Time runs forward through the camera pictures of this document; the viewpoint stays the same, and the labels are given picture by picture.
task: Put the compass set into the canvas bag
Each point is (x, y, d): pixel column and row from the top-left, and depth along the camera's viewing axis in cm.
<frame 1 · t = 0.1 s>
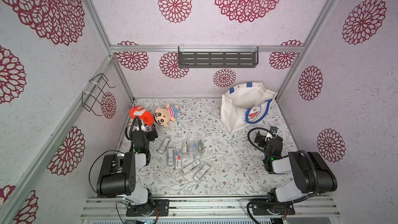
left hand: (146, 127, 93), fingers open
right hand: (267, 131, 91), fingers open
white canvas tote bag: (247, 103, 108), point 9 cm above the table
red plush toy: (146, 116, 104), point 7 cm above the table
cartoon boy plush doll: (162, 116, 102), point 8 cm above the table
clear compass set box: (164, 145, 96), on the table
clear compass box white label: (170, 156, 91), point 2 cm above the table
clear compass box red label: (178, 159, 89), point 2 cm above the table
clear compass set box 2: (184, 148, 94), point 2 cm above the table
clear compass box blue: (193, 150, 94), on the table
clear compass box barcode label: (196, 163, 88), point 3 cm above the table

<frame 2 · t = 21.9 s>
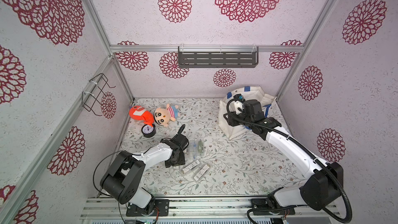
left hand: (178, 163, 89), fingers open
right hand: (227, 112, 80), fingers open
small black alarm clock: (148, 131, 101), point 3 cm above the table
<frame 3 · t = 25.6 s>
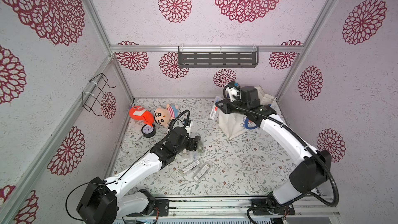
left hand: (193, 137, 82), fingers open
right hand: (218, 101, 77), fingers closed
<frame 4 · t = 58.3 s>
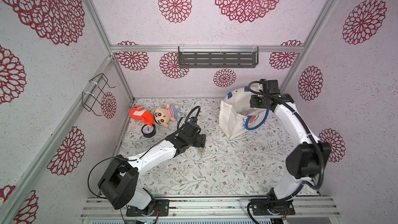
left hand: (199, 137, 86), fingers open
right hand: (255, 98, 86), fingers open
